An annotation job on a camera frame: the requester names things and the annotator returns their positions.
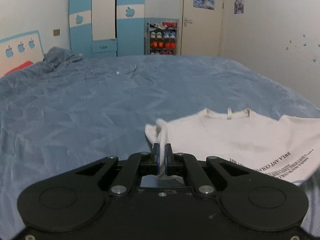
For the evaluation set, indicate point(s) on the butterfly wall stickers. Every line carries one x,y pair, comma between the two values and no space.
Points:
304,47

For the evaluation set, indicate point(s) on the cream bedroom door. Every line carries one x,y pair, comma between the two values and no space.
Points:
201,29

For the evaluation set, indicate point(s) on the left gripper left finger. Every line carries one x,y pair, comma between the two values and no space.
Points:
120,177

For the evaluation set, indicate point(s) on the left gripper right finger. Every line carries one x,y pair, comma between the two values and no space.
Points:
206,178

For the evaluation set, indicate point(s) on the brass wall switch plate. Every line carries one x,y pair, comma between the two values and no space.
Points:
56,32

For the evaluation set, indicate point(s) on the blue white wardrobe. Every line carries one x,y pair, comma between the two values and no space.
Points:
106,28

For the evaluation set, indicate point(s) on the anime poster on wall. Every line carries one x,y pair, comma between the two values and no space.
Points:
238,6

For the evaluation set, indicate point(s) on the shoe rack with shoes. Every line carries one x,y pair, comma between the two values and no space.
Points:
161,38

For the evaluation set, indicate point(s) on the headboard with apple decals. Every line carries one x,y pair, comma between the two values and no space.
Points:
20,49

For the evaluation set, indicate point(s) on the blue poster on door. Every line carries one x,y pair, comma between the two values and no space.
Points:
204,4

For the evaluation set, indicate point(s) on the white sweatshirt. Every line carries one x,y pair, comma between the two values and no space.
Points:
287,148

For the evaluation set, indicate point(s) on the blue textured bedspread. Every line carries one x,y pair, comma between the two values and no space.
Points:
55,122

